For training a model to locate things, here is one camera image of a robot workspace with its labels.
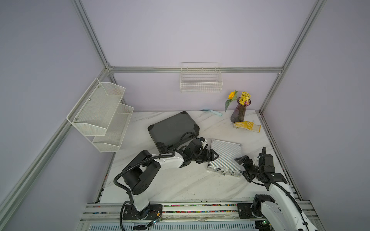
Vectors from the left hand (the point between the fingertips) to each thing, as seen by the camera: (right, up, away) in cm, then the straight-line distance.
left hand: (214, 158), depth 84 cm
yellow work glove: (+33, +19, +26) cm, 46 cm away
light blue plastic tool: (+5, +32, +37) cm, 49 cm away
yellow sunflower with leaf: (+14, +40, +12) cm, 44 cm away
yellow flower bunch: (+23, +38, +11) cm, 46 cm away
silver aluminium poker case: (+7, -4, +2) cm, 8 cm away
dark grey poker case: (-30, +14, +14) cm, 36 cm away
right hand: (+14, -5, 0) cm, 15 cm away
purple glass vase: (+21, +29, +20) cm, 41 cm away
